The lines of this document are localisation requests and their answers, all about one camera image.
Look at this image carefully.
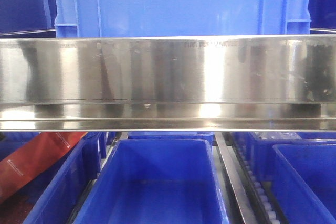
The blue rear centre bin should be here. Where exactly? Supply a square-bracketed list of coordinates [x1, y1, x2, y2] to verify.
[128, 131, 215, 146]

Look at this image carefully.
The blue bin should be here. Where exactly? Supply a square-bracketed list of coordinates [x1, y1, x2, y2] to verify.
[1, 132, 109, 223]
[75, 140, 228, 223]
[272, 144, 335, 223]
[231, 132, 335, 182]
[128, 131, 215, 146]

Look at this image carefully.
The blue front centre bin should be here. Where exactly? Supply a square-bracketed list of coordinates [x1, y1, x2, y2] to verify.
[75, 140, 228, 223]

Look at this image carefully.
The clear plastic bag in bin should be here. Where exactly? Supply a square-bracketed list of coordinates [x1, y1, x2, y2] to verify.
[258, 132, 301, 140]

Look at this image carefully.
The blue rear right bin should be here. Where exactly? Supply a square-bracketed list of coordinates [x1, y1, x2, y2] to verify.
[231, 132, 335, 182]

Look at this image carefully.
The blue left bin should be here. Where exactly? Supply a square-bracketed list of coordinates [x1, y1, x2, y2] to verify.
[1, 132, 109, 223]

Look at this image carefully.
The blue front right bin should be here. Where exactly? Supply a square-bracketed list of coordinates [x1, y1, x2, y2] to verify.
[272, 144, 335, 223]

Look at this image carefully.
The large blue upper crate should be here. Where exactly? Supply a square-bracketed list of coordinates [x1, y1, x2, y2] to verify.
[55, 0, 311, 37]

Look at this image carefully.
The steel roller track divider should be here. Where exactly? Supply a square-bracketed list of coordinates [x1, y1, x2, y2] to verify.
[213, 132, 288, 223]

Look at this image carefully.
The red packaging bag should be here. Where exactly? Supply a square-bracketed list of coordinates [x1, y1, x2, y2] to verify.
[1, 132, 87, 203]

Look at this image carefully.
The stainless steel shelf rail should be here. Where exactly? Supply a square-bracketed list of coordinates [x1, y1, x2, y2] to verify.
[1, 35, 335, 131]

